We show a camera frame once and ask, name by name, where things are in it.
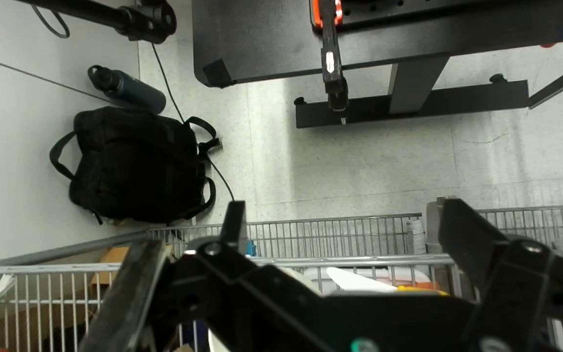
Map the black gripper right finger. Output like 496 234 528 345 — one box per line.
438 199 508 287

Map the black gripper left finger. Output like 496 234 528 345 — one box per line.
78 240 168 352

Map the wire metal shelf rack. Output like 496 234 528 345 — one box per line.
0 199 563 352

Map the white plastic container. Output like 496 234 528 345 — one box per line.
326 267 444 294

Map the black table with clamps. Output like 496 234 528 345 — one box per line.
191 0 563 126

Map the black camera on stand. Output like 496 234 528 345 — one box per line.
19 0 178 42

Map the black backpack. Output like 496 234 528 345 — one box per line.
49 107 221 224

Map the orange black clamp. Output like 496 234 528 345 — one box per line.
309 0 348 122

